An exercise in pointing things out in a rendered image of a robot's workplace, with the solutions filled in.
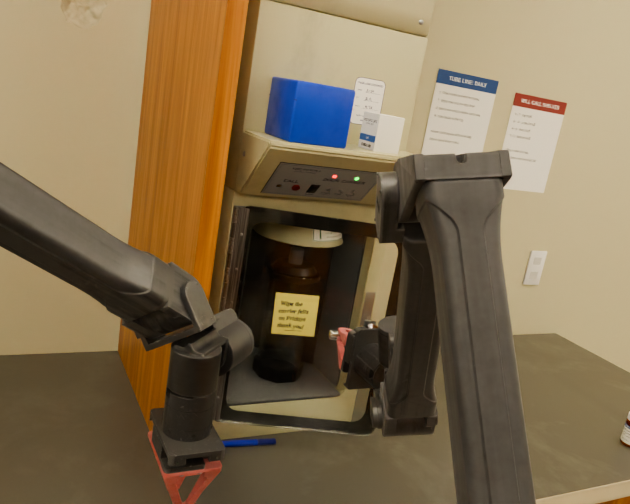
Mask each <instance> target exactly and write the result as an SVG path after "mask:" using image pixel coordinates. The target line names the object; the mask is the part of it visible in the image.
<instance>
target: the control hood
mask: <svg viewBox="0 0 630 504"><path fill-rule="evenodd" d="M412 154H413V153H409V152H406V151H398V154H390V153H382V152H374V151H371V150H367V149H364V148H361V147H358V145H353V144H346V147H345V148H344V149H341V148H333V147H325V146H317V145H309V144H302V143H294V142H288V141H286V140H283V139H280V138H277V137H275V136H272V135H269V134H266V133H262V132H254V131H247V130H245V132H243V136H242V143H241V150H240V157H239V165H238V172H237V179H236V187H235V190H237V192H238V193H240V194H247V195H260V196H272V197H285V198H297V199H309V200H322V201H334V202H346V203H359V204H371V205H376V186H377V184H376V185H375V186H374V187H373V188H372V189H371V190H370V191H369V192H368V193H367V195H366V196H365V197H364V198H363V199H362V200H361V201H354V200H342V199H330V198H317V197H305V196H293V195H281V194H269V193H260V192H261V191H262V189H263V188H264V186H265V185H266V183H267V182H268V180H269V179H270V177H271V176H272V174H273V173H274V171H275V170H276V168H277V167H278V165H279V164H280V162H287V163H296V164H305V165H314V166H323V167H332V168H341V169H350V170H359V171H368V172H392V171H393V168H394V164H395V162H397V159H398V158H402V157H405V156H409V155H412Z"/></svg>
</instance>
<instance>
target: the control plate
mask: <svg viewBox="0 0 630 504"><path fill-rule="evenodd" d="M335 174H336V175H338V177H337V178H332V177H331V176H332V175H335ZM355 177H360V179H359V180H357V181H355V180H354V178H355ZM277 184H282V187H280V188H277V187H276V185H277ZM312 184H314V185H320V187H319V188H318V189H317V191H316V192H315V193H306V191H307V190H308V189H309V187H310V186H311V185H312ZM376 184H377V175H376V172H368V171H359V170H350V169H341V168H332V167H323V166H314V165H305V164H296V163H287V162H280V164H279V165H278V167H277V168H276V170H275V171H274V173H273V174H272V176H271V177H270V179H269V180H268V182H267V183H266V185H265V186H264V188H263V189H262V191H261V192H260V193H269V194H281V195H293V196H305V197H317V198H330V199H342V200H354V201H361V200H362V199H363V198H364V197H365V196H366V195H367V193H368V192H369V191H370V190H371V189H372V188H373V187H374V186H375V185H376ZM294 185H299V186H300V189H299V190H297V191H293V190H292V186H294ZM327 188H331V190H330V192H328V191H326V189H327ZM340 189H343V190H344V191H343V193H340V192H338V191H339V190H340ZM352 190H355V191H356V192H355V194H354V195H353V194H352V193H350V192H351V191H352Z"/></svg>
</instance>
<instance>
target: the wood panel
mask: <svg viewBox="0 0 630 504"><path fill-rule="evenodd" d="M248 1H249V0H151V10H150V20H149V31H148V41H147V51H146V62H145V72H144V83H143V93H142V103H141V114H140V124H139V135H138V145H137V155H136V166H135V176H134V187H133V197H132V207H131V218H130V228H129V239H128V245H130V246H132V247H134V248H136V249H139V250H141V251H145V252H148V253H151V254H153V255H155V256H156V257H158V258H159V259H161V260H162V261H164V262H165V263H167V264H168V263H170V262H173V263H174V264H176V265H177V266H179V267H180V268H182V269H183V270H185V271H186V272H188V273H189V274H191V275H192V276H193V277H195V278H196V279H197V280H198V281H199V283H200V284H201V286H202V288H203V290H204V292H205V295H206V297H207V300H208V302H209V295H210V288H211V280H212V273H213V265H214V258H215V250H216V243H217V235H218V228H219V220H220V213H221V205H222V197H223V190H224V182H225V175H226V167H227V160H228V152H229V145H230V137H231V130H232V122H233V115H234V107H235V99H236V92H237V84H238V77H239V69H240V62H241V54H242V47H243V39H244V32H245V24H246V17H247V9H248ZM172 343H173V342H171V343H169V344H166V345H163V346H161V347H158V348H155V349H153V350H150V351H147V352H146V350H145V348H144V345H143V343H142V341H141V338H139V339H137V337H136V335H135V333H134V331H132V330H130V329H128V328H126V327H125V326H123V325H122V318H121V322H120V332H119V343H118V353H119V355H120V358H121V360H122V363H123V365H124V368H125V370H126V373H127V375H128V378H129V380H130V383H131V385H132V388H133V391H134V393H135V396H136V398H137V401H138V403H139V406H140V408H141V411H142V413H143V416H144V418H145V421H146V423H147V426H148V429H149V431H153V425H154V424H153V421H152V420H151V421H150V411H151V409H153V408H164V404H165V395H166V387H167V378H168V369H169V360H170V352H171V344H172Z"/></svg>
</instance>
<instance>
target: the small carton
mask: <svg viewBox="0 0 630 504"><path fill-rule="evenodd" d="M404 121H405V118H400V117H396V116H391V115H385V114H379V113H373V112H367V111H364V116H363V122H362V127H361V132H360V138H359V143H358V147H361V148H364V149H367V150H371V151H374V152H382V153H390V154H398V151H399V146H400V141H401V136H402V131H403V126H404Z"/></svg>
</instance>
